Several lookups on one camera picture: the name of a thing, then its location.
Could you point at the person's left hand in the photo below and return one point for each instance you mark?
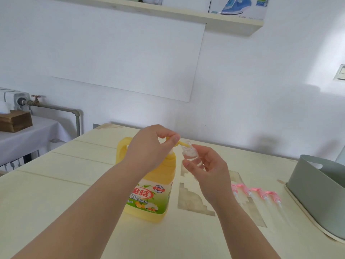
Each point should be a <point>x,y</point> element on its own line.
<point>148,151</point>

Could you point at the white rounded shelf item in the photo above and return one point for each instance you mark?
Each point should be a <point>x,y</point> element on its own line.
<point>152,0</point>

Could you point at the white tablecloth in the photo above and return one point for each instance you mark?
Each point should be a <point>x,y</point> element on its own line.
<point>29,140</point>

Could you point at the person's right forearm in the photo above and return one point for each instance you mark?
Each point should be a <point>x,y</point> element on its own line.
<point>245,234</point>

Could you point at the white wall switch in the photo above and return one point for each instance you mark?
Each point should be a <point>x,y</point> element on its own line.
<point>340,73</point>

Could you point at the red pipe valve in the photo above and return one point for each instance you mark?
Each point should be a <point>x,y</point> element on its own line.
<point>36,98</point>

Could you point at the small clear plastic bottle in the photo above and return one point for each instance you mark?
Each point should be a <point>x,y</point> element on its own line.
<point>190,152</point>

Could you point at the brown wooden box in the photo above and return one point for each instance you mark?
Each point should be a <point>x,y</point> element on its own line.
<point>16,121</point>

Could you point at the white wall board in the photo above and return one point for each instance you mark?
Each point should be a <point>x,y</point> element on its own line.
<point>129,53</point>

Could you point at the white iron packaging box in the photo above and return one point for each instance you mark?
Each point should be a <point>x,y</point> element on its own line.
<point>237,8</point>

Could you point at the grey metal pipe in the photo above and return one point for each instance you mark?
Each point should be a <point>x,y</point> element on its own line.
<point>59,107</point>

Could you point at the person's left forearm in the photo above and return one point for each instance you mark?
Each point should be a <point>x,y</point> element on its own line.
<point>81,221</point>

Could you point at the pink pump dispenser head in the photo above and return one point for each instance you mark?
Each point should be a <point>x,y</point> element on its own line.
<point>258,192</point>
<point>234,188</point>
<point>246,190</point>
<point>272,195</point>

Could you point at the grey-green plastic basket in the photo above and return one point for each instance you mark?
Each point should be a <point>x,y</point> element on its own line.
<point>315,194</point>

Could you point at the person's right hand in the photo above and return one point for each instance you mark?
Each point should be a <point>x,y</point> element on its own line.
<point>217,180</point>

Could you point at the yellow detergent jug with pump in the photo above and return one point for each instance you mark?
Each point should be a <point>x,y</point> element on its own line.
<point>160,178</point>

